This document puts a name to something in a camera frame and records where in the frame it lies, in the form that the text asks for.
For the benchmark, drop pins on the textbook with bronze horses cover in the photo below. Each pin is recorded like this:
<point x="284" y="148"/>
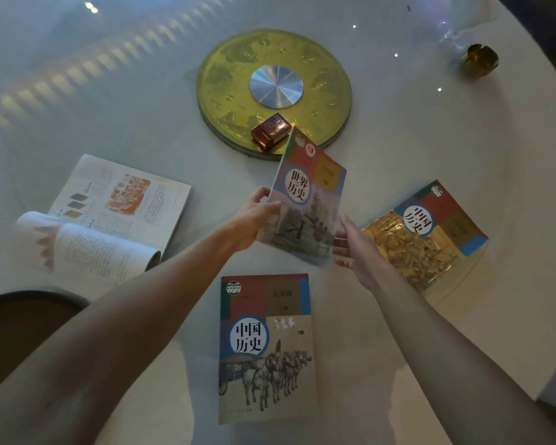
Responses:
<point x="266" y="352"/>

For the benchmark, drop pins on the person's right forearm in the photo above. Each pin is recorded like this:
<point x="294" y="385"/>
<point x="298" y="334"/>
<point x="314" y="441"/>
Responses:
<point x="449" y="366"/>

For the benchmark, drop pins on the golden ashtray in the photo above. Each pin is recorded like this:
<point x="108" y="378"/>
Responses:
<point x="479" y="60"/>

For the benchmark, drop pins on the person's left hand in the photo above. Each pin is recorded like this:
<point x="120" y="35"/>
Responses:
<point x="246" y="224"/>

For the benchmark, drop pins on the person's right hand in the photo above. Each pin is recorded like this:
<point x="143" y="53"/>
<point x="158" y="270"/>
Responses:
<point x="362" y="257"/>

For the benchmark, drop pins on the person's left thumb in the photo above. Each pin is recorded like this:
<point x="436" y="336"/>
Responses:
<point x="269" y="209"/>

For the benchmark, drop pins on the textbook with building cover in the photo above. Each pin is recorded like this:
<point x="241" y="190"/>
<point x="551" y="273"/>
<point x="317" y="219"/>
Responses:
<point x="308" y="199"/>

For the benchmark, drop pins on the textbook with golden pieces cover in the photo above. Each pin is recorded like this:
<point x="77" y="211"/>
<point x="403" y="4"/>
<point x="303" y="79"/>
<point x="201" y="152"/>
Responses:
<point x="424" y="236"/>

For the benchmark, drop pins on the person's right thumb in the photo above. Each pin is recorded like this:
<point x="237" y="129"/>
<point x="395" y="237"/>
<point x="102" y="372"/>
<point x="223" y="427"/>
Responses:
<point x="349" y="224"/>

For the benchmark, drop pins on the round golden turntable base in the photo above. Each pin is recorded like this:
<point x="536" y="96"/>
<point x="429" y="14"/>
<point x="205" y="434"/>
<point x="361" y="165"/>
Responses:
<point x="231" y="87"/>

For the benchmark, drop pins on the open textbook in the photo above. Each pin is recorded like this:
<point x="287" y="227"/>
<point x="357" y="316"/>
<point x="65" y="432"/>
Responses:
<point x="116" y="217"/>

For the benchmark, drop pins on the silver metal disc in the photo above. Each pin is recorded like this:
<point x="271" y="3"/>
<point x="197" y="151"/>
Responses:
<point x="276" y="87"/>

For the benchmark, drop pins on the person's left forearm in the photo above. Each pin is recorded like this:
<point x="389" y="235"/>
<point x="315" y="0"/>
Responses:
<point x="106" y="333"/>

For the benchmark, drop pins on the small red box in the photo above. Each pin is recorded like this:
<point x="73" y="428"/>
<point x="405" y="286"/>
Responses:
<point x="271" y="130"/>

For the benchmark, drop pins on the dark chair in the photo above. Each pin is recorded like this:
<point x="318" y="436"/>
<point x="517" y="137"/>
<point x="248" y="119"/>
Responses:
<point x="23" y="333"/>

